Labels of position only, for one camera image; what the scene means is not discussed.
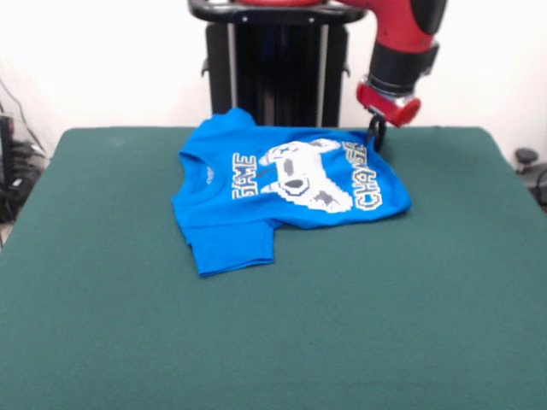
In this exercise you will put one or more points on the blue printed t-shirt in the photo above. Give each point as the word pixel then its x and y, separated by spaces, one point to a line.
pixel 239 213

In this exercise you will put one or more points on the dark green table cloth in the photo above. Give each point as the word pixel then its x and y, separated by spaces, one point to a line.
pixel 384 299

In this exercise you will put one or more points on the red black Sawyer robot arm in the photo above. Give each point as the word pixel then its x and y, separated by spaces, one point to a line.
pixel 406 38

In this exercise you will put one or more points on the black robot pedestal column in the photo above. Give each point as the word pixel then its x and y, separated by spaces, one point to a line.
pixel 278 72

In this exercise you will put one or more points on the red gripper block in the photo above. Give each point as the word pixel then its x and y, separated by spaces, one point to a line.
pixel 384 104

